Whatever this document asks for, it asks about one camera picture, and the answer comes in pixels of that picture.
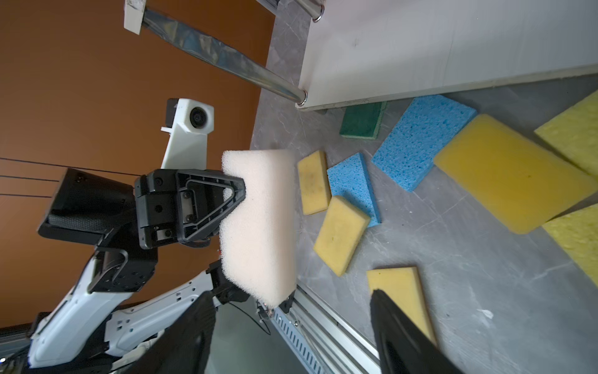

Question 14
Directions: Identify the pale pink foam sponge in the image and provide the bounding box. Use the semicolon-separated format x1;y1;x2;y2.
220;150;297;308

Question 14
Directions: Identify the blue sponge upper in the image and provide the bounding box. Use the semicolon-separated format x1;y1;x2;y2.
372;95;477;192

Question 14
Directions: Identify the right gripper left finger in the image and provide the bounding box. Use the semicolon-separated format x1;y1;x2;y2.
126;291;216;373

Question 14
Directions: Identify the thick yellow sponge centre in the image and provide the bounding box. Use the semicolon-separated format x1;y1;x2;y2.
434;115;597;235

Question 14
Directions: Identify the yellow foam sponge left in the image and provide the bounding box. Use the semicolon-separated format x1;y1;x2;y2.
297;151;331;215

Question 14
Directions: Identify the yellow-green sponge lower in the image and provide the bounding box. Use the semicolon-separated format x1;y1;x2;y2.
542;204;597;285

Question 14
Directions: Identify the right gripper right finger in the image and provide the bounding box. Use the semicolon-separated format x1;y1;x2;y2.
370;289;461;374

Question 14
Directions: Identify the blue sponge lower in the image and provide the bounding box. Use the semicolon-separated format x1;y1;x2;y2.
327;152;382;227

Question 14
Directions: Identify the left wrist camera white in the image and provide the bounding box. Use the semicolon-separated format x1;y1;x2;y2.
160;98;215;170

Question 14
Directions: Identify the yellow-green sponge upper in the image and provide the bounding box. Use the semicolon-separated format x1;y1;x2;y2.
534;91;597;179

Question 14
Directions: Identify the yellow-green sponge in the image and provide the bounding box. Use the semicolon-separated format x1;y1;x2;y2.
542;204;597;285
534;91;597;179

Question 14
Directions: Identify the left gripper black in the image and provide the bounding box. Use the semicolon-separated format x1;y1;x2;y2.
134;169;245;250

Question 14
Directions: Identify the green scouring sponge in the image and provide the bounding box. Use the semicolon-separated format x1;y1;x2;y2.
339;101;387;140

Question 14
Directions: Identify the white two-tier shelf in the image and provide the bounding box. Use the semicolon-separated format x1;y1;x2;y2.
124;1;597;110

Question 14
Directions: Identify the blue sponge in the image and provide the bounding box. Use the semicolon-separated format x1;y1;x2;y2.
327;152;382;227
372;95;477;192

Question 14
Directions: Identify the yellow foam sponge front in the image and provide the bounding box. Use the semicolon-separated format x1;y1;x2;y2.
366;266;438;345

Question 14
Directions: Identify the yellow foam sponge middle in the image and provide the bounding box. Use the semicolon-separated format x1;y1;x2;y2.
314;196;371;277

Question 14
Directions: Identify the yellow foam sponge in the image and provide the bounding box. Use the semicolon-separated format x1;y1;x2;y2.
297;151;331;215
366;266;438;345
314;196;371;277

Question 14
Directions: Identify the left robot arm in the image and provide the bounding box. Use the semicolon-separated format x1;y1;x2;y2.
1;168;248;373

